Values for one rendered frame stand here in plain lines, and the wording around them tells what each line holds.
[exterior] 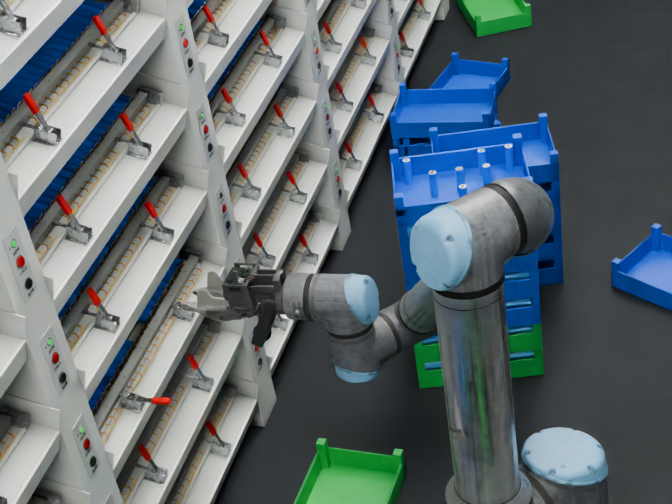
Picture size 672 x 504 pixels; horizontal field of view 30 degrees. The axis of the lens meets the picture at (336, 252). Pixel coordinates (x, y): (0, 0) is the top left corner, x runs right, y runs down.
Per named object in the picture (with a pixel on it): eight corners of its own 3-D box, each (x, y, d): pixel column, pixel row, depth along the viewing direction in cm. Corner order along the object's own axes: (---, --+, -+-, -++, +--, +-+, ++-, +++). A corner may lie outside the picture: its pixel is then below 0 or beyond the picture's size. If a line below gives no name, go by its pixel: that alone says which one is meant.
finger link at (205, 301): (180, 284, 243) (225, 282, 241) (188, 308, 246) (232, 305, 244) (176, 295, 241) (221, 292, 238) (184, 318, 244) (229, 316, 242)
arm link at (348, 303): (370, 336, 232) (362, 291, 227) (307, 334, 236) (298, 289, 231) (384, 309, 240) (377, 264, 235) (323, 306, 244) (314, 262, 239)
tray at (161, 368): (224, 281, 274) (227, 248, 268) (112, 487, 228) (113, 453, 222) (138, 255, 276) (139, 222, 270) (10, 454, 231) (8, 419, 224)
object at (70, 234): (186, 126, 251) (190, 68, 242) (53, 321, 205) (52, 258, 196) (92, 99, 253) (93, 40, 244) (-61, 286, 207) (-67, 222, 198)
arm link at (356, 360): (401, 369, 243) (392, 315, 237) (353, 395, 238) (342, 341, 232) (373, 350, 250) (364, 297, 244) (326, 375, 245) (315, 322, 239)
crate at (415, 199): (522, 161, 289) (520, 132, 284) (535, 211, 272) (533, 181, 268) (393, 178, 291) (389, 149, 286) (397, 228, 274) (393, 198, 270)
